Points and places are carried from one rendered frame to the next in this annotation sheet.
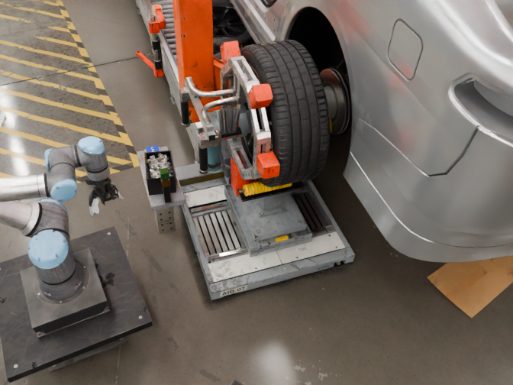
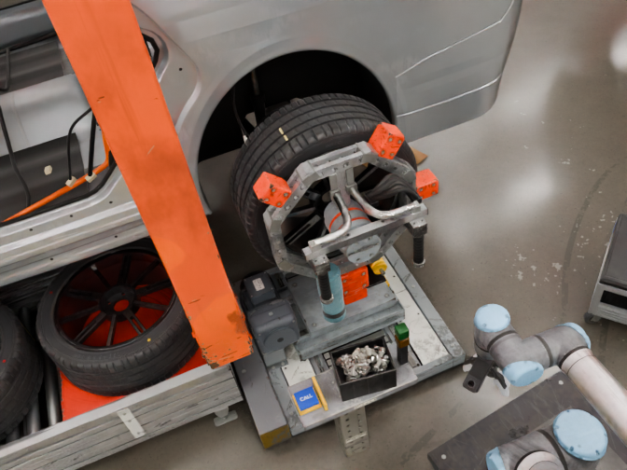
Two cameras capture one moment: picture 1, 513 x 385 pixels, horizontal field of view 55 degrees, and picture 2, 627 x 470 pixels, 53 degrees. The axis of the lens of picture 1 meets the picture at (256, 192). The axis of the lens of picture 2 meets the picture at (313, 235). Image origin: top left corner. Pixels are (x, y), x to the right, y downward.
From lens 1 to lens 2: 2.38 m
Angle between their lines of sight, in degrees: 54
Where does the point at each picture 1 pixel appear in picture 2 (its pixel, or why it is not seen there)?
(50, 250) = (587, 422)
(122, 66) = not seen: outside the picture
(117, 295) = (540, 417)
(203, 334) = not seen: hidden behind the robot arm
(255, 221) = (371, 300)
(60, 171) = (558, 336)
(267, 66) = (347, 125)
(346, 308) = (439, 241)
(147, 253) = (408, 455)
